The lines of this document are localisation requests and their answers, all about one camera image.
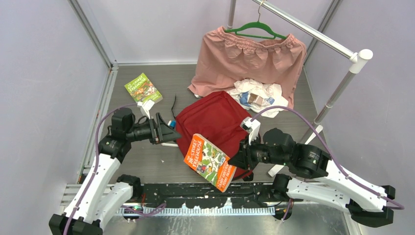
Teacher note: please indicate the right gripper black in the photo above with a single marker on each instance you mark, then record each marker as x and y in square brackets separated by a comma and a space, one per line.
[244, 158]

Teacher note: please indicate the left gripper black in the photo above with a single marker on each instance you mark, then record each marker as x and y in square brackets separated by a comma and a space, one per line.
[160, 129]

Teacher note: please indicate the orange treehouse book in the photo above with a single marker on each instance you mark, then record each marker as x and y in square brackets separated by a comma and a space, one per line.
[210, 162]

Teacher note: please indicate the red backpack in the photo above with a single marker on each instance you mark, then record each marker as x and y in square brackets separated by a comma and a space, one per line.
[217, 117]

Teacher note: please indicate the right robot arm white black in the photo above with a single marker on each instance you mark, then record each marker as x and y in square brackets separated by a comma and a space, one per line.
[316, 178]

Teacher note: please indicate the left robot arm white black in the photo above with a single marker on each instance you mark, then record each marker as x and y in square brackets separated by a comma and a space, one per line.
[90, 210]

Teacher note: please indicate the black blue highlighter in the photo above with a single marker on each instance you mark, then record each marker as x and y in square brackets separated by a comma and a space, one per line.
[172, 123]

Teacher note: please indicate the white peach marker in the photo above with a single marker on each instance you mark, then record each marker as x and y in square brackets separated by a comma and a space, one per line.
[169, 144]

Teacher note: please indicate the green treehouse book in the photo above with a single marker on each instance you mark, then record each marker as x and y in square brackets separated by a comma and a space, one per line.
[142, 89]

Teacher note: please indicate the white crumpled cloth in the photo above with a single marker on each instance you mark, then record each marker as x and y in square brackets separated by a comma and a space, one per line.
[257, 96]

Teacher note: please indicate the pink skirt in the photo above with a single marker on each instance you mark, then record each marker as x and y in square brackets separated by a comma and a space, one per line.
[225, 58]

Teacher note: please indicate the green clothes hanger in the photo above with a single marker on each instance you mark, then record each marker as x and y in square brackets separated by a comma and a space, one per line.
[256, 25]

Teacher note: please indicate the silver white clothes rack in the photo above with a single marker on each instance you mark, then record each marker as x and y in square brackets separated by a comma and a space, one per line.
[322, 71]

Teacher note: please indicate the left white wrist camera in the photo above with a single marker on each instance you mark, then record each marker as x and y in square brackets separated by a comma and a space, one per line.
[145, 107]

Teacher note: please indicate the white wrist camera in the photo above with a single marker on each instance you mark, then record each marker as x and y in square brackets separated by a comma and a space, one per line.
[145, 107]
[252, 127]

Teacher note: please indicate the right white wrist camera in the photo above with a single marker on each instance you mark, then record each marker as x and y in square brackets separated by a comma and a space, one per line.
[252, 127]

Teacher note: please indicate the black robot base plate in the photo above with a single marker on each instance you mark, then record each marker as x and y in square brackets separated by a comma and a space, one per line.
[205, 196]

